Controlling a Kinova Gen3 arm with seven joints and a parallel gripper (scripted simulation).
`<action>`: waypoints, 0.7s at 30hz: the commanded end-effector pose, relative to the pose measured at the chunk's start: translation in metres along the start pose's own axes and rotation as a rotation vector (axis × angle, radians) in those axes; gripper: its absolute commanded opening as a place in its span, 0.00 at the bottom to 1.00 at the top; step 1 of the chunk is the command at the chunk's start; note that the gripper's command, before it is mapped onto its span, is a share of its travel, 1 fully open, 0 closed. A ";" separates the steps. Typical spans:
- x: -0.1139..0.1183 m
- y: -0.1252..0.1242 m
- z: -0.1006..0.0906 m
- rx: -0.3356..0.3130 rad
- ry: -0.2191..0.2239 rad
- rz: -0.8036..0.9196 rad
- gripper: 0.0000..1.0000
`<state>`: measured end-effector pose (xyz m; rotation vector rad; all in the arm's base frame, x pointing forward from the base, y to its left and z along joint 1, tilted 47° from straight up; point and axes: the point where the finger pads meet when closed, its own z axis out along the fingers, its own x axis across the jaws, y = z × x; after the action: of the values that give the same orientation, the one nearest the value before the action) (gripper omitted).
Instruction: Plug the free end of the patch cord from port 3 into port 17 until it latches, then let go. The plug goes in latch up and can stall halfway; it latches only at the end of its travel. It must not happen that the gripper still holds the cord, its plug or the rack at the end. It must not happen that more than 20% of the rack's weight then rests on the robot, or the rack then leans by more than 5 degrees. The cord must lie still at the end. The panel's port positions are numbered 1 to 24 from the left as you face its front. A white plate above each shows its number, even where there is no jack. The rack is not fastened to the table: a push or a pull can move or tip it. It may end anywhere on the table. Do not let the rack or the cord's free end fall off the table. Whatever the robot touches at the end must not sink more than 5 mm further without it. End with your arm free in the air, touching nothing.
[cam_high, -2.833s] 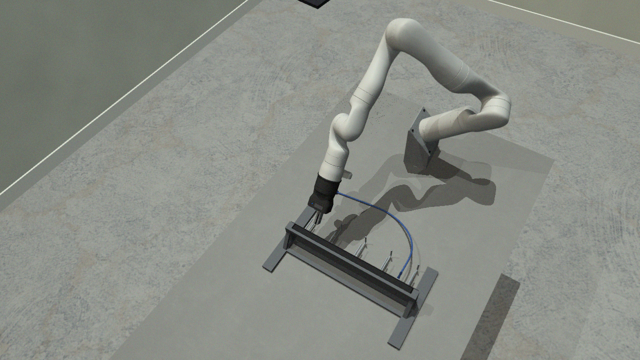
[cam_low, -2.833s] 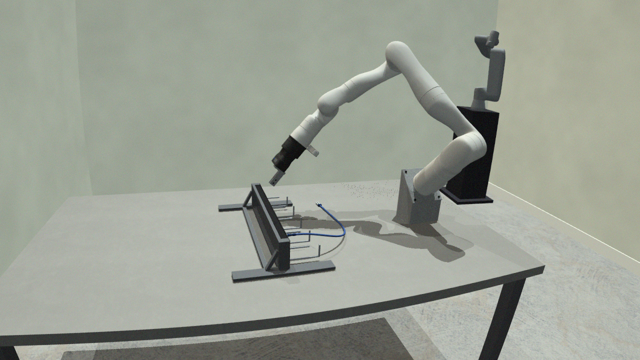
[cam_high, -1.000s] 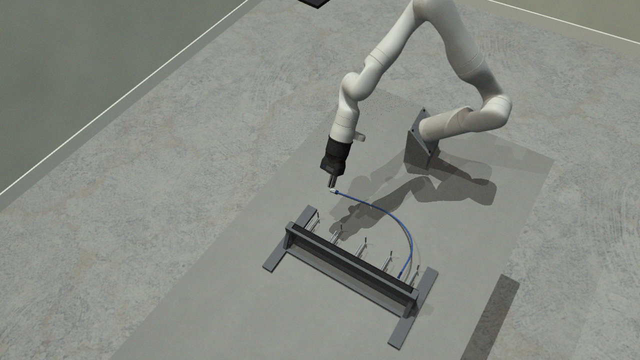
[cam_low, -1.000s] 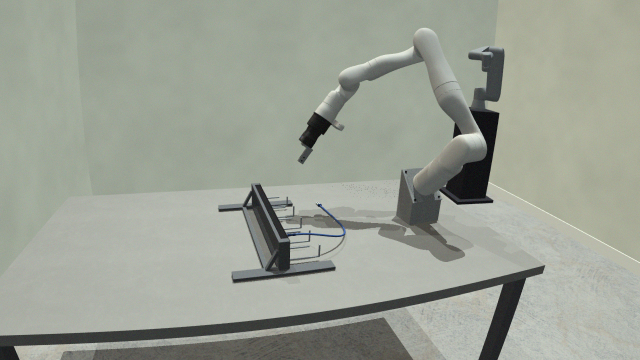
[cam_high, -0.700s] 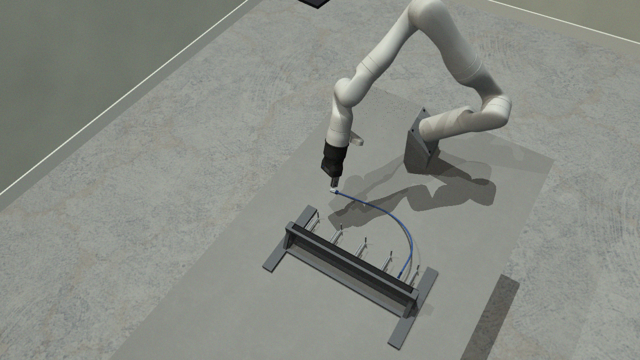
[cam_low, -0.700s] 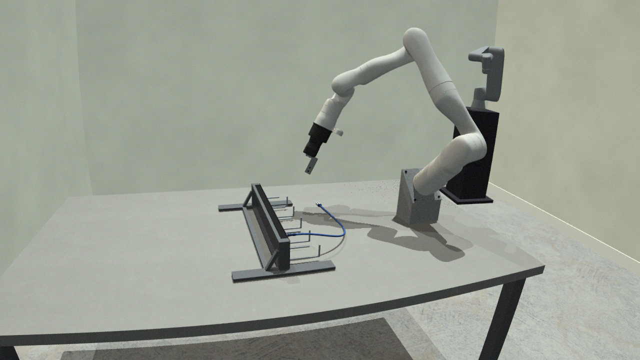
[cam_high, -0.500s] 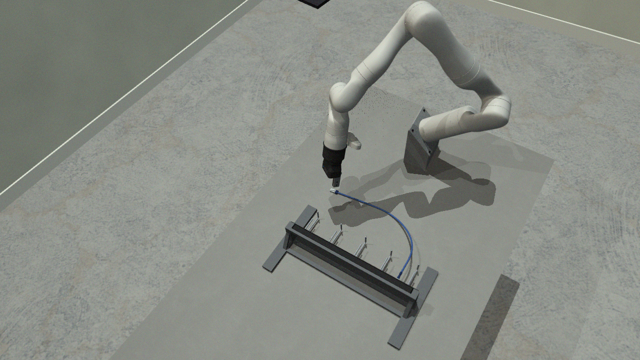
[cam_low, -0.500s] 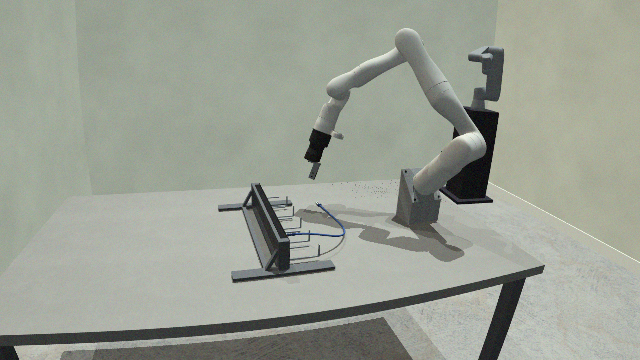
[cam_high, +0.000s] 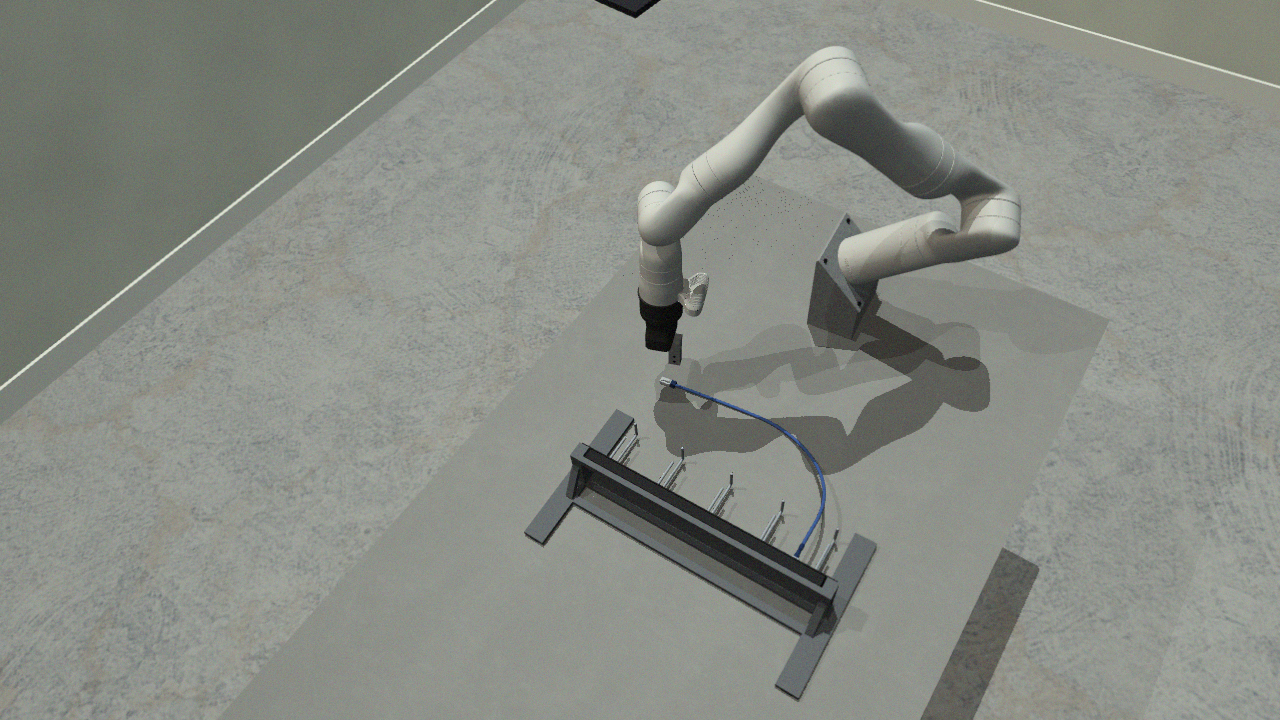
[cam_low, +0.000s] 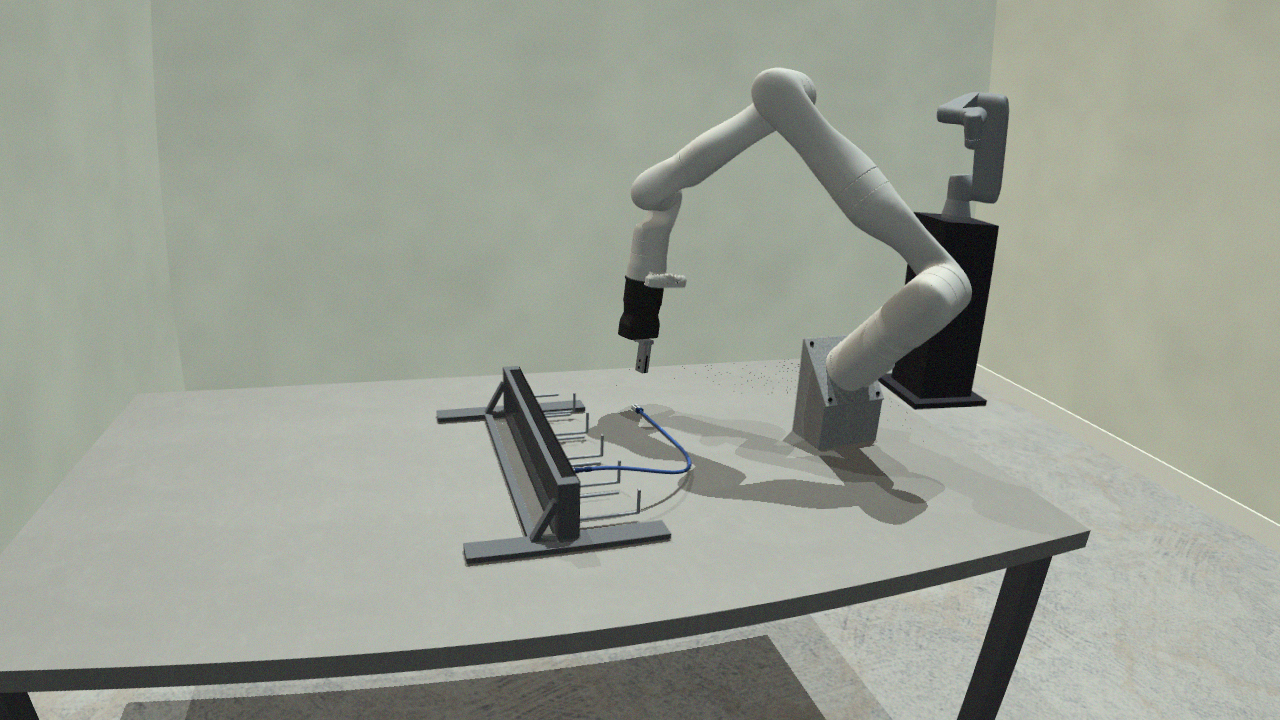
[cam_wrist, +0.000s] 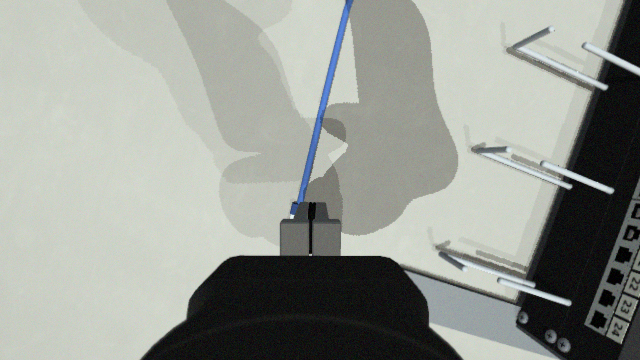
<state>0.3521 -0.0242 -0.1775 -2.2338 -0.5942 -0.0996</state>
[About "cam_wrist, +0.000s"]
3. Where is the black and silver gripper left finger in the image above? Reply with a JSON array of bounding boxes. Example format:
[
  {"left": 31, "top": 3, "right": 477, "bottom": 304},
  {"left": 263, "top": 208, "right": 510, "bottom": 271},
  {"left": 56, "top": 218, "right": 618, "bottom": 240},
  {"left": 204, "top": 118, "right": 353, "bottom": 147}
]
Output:
[{"left": 280, "top": 202, "right": 313, "bottom": 256}]

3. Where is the blue patch cord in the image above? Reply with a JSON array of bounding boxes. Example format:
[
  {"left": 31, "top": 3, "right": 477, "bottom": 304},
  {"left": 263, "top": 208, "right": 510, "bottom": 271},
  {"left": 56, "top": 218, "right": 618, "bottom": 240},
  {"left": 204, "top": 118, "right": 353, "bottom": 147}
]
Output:
[{"left": 297, "top": 0, "right": 353, "bottom": 204}]

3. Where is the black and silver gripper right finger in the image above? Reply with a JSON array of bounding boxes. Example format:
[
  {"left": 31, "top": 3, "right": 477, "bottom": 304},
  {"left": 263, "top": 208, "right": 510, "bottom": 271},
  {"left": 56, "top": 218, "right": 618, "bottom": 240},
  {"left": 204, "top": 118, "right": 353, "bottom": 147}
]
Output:
[{"left": 312, "top": 202, "right": 341, "bottom": 256}]

